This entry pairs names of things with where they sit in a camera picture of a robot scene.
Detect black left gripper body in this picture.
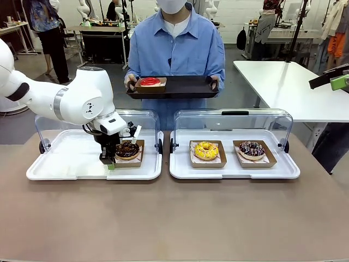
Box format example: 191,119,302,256
93,131,121,156

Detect cardboard tray of chocolate donut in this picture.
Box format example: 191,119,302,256
111,139,146,168

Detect chocolate sprinkled donut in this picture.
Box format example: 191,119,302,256
115,140,140,161

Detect paper liner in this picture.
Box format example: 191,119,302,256
114,145,144,164
190,141,222,164
234,144,270,164

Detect cardboard tray of red donut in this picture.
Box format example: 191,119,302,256
134,77,168,94

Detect red glazed donut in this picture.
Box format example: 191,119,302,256
139,77,161,88

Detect black serving tray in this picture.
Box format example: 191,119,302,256
125,75,221,100

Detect person's left forearm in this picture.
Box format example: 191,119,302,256
208,47,226,80

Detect person's right forearm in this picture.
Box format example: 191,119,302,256
127,46,144,79

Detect paper liner under yellow donut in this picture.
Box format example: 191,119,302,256
190,141,222,164

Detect yellow glazed donut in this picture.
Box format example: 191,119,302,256
194,141,220,161

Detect dark sprinkled donut in box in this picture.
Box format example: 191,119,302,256
232,140,278,169

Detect purple drizzled donut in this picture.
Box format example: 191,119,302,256
239,140,266,161

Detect paper liner under purple donut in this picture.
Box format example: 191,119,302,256
234,144,270,164

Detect person in blue shirt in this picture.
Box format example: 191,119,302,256
127,0,226,132

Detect cardboard tray of yellow donut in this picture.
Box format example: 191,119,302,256
189,140,228,169

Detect person's right hand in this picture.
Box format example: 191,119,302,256
124,73,139,92

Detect person's left hand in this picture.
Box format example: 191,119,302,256
208,75,220,91

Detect orange garment on mannequin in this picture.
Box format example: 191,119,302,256
326,33,345,58

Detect white side table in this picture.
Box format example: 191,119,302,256
233,59,349,150

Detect white display tray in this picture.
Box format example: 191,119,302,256
26,129,164,181
169,129,302,180

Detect clear display lid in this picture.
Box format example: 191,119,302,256
34,108,164,156
170,108,294,154

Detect black stand pole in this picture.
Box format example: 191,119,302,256
284,0,309,64

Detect white background workbench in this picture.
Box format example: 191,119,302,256
243,21,322,60

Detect bystander in dark trousers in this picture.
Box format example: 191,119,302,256
311,122,349,176

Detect grey vest on mannequin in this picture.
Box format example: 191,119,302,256
254,14,275,45

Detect black hanging bag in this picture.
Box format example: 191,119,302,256
236,26,248,51

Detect background robot workstation table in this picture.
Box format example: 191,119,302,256
66,20,130,70

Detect bystander in floral shirt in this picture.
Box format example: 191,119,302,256
28,0,73,85

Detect background table with clutter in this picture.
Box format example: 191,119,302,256
0,20,38,56

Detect white face mask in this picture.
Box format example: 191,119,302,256
158,0,188,15

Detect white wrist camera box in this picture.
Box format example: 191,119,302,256
119,122,143,145

